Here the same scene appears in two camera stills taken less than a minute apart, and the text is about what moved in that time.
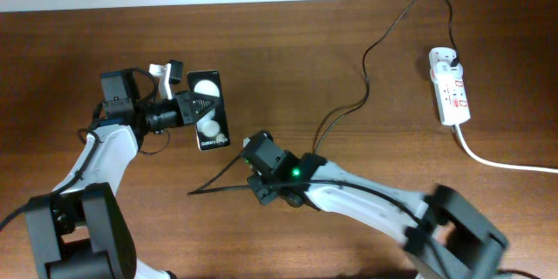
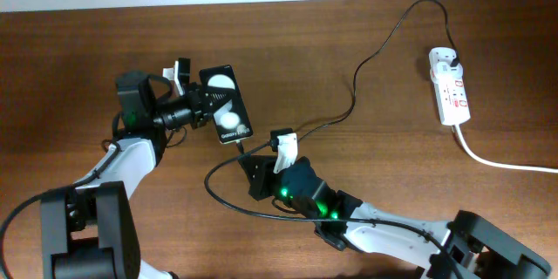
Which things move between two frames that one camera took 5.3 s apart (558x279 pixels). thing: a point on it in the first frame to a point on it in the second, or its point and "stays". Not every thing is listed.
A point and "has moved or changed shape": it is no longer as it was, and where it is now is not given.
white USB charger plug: x=439 y=62 stays
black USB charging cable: x=454 y=62 to x=282 y=137
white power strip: x=452 y=98 stays
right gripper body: x=264 y=187 stays
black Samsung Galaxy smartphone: x=212 y=129 has moved or changed shape
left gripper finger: x=203 y=103 to x=216 y=98
